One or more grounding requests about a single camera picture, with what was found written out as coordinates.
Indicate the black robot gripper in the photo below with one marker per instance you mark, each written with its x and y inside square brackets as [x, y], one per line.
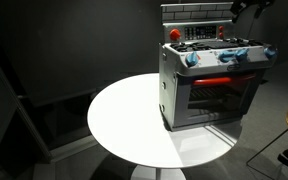
[239, 6]

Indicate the blue knob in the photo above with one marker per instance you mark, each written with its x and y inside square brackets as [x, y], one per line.
[226, 56]
[270, 52]
[241, 54]
[192, 59]

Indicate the orange oven door handle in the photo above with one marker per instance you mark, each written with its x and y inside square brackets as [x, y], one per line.
[222, 80]

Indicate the round white table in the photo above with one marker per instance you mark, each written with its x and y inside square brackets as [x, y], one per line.
[125, 119]

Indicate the blue knob far right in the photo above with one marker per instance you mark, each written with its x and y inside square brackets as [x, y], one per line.
[270, 52]

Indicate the blue knob far left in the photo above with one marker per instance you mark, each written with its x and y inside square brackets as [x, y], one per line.
[192, 59]

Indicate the large orange round knob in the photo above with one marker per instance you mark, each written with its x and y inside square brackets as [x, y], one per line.
[174, 34]

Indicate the grey toy stove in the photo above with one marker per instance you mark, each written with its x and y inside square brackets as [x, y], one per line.
[183, 105]

